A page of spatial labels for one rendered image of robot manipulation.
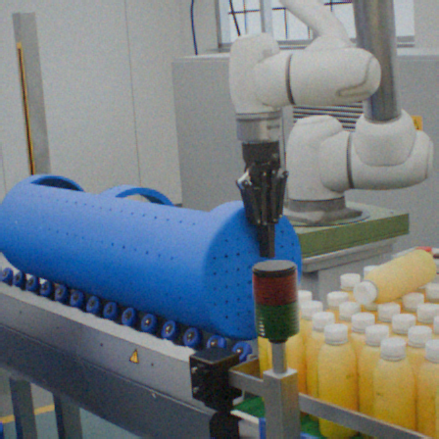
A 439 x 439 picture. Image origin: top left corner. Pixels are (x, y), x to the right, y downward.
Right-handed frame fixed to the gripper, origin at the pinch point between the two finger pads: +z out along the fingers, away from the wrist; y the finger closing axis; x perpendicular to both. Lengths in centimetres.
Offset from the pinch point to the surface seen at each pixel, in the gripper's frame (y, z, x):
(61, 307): -13, 23, 63
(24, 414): -10, 64, 99
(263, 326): -41, -2, -42
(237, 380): -22.8, 19.5, -14.5
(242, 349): -12.4, 18.8, -4.5
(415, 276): 4.5, 3.4, -34.2
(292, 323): -38, -2, -45
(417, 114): 152, -7, 76
